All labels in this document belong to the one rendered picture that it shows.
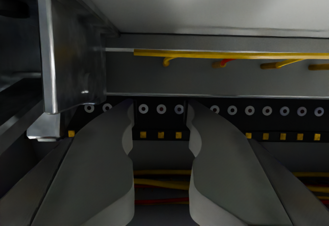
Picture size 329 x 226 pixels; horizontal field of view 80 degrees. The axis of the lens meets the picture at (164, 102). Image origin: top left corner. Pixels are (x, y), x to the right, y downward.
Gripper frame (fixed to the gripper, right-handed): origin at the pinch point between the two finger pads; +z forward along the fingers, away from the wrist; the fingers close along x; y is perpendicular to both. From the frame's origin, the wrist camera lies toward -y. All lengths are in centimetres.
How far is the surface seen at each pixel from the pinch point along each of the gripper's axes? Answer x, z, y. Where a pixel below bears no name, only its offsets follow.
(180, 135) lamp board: 2.6, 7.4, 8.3
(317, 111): 18.5, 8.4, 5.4
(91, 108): -7.6, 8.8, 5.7
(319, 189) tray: 19.6, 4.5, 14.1
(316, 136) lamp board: 18.6, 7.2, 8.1
